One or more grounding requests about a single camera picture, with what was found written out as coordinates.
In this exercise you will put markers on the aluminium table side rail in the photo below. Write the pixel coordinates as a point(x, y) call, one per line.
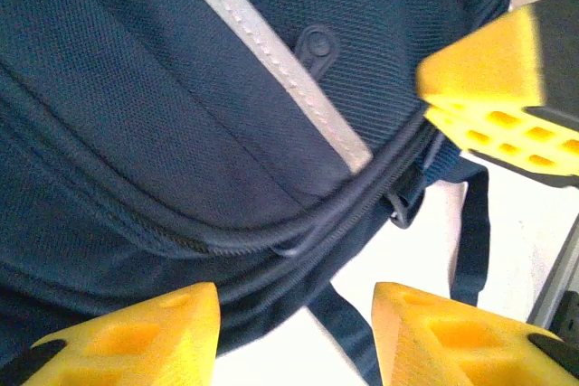
point(556, 273)

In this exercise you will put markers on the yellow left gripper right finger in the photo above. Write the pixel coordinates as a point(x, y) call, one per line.
point(452, 345)

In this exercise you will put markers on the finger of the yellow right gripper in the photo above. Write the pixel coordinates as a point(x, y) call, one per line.
point(488, 65)
point(506, 133)

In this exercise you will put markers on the navy blue backpack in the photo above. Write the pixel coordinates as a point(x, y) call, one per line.
point(135, 110)

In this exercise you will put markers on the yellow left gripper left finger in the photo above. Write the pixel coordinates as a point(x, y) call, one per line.
point(135, 341)

